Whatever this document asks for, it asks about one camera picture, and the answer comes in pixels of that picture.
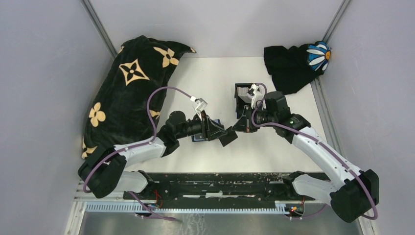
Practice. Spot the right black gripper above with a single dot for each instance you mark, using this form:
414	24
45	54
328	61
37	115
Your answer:
245	124

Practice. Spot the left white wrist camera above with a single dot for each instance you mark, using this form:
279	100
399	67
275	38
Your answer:
199	105

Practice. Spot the blue leather card holder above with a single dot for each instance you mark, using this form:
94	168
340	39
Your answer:
212	129

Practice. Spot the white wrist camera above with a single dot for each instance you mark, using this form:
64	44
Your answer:
199	105
254	94

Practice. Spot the aluminium frame rails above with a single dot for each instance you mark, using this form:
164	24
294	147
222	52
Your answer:
123	213

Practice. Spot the stack of credit cards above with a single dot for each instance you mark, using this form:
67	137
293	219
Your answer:
242	93

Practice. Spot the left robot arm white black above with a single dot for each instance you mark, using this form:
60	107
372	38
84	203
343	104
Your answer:
106	170

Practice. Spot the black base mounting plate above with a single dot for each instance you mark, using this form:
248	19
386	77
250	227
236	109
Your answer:
217	190

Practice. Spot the black blanket with beige flowers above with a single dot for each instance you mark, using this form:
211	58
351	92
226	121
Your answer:
123	109

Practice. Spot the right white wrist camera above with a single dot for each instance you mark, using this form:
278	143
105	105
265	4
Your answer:
254	94

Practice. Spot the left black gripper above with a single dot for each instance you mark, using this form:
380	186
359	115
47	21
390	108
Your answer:
209	128

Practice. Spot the black card tray stand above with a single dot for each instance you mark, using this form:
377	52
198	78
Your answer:
240	104

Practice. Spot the black cloth with blue flower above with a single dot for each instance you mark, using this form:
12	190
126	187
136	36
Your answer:
293	68

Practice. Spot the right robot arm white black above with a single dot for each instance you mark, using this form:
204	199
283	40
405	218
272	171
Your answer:
349	191

